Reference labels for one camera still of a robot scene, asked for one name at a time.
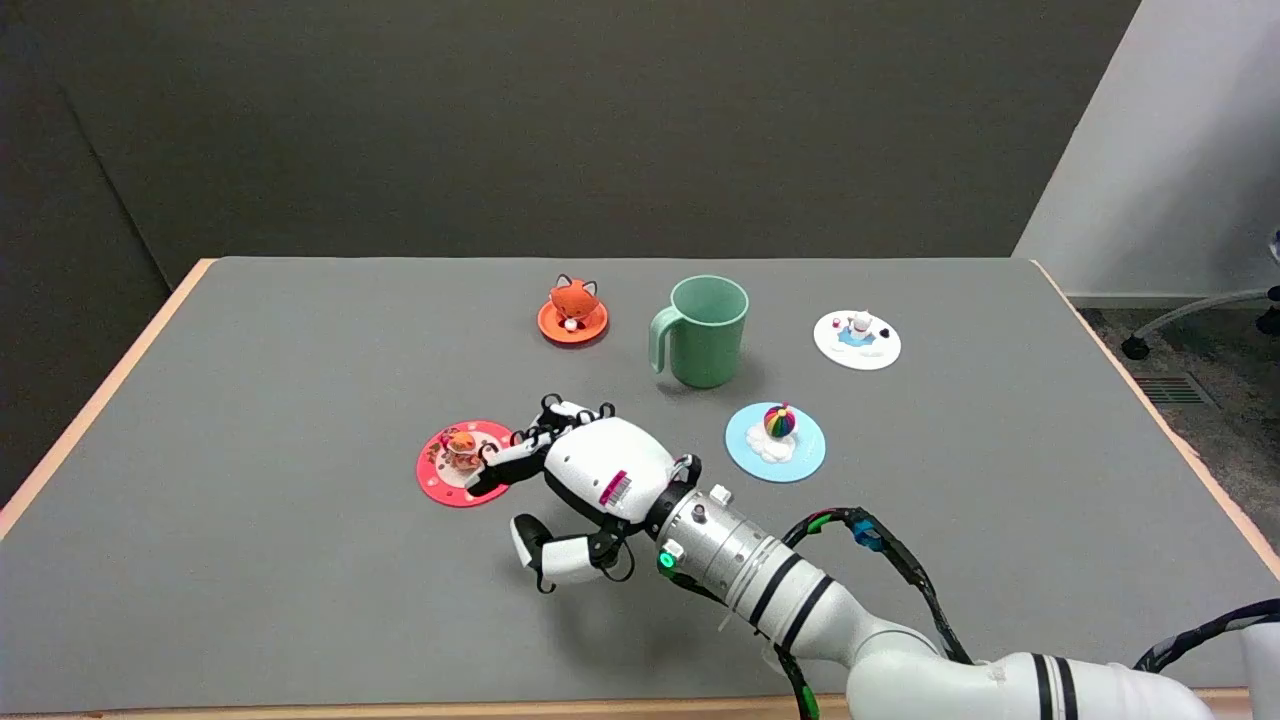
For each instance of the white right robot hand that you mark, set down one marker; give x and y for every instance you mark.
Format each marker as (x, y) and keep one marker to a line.
(607, 468)

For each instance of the white cup lid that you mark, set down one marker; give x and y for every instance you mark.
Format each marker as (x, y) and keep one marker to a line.
(857, 339)

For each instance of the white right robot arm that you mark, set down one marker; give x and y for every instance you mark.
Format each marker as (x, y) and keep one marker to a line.
(830, 610)

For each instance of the red cup lid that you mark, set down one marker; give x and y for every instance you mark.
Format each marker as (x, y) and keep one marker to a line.
(455, 470)

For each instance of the orange fox cup lid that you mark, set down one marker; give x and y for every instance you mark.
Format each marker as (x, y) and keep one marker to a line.
(573, 310)

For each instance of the blue cup lid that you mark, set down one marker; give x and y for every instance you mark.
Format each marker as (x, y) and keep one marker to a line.
(775, 441)

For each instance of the green plastic mug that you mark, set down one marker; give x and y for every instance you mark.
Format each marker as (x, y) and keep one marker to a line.
(705, 332)

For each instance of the floor vent grille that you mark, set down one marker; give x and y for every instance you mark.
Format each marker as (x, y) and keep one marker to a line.
(1172, 390)

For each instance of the office chair base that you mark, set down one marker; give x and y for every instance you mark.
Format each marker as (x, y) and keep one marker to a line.
(1215, 305)

